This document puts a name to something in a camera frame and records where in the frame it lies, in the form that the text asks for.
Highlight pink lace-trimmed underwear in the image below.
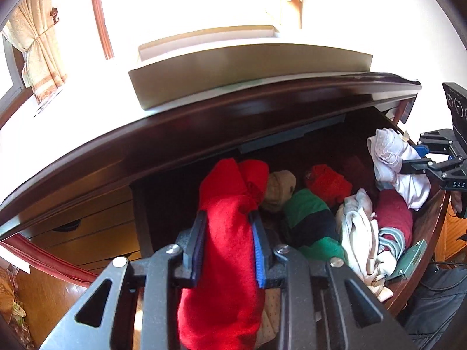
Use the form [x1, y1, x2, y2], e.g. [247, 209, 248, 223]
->
[367, 128, 431, 211]

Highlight beige garment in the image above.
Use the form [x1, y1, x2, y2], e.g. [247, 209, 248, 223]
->
[261, 170, 296, 213]

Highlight cream quilted bra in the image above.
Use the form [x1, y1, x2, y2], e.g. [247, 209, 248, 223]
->
[336, 188, 397, 302]

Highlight bright red fleece garment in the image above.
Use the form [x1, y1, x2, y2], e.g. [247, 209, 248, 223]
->
[305, 164, 352, 208]

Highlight dark wooden drawer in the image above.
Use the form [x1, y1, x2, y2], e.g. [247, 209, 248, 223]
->
[131, 108, 450, 315]

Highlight green and navy striped garment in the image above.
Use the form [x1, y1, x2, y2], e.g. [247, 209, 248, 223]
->
[283, 189, 347, 262]

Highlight dark red knit garment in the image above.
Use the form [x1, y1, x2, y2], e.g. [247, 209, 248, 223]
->
[375, 190, 413, 251]

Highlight green metal lock plate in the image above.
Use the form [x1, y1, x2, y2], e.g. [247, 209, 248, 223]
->
[386, 239, 427, 284]

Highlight dark wooden dresser top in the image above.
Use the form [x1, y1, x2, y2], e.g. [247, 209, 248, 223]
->
[1, 72, 421, 239]

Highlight dark blue trousers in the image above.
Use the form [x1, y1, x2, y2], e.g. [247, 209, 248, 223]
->
[397, 264, 466, 349]

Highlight cream patterned curtain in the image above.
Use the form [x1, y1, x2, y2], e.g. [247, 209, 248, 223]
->
[1, 0, 67, 105]

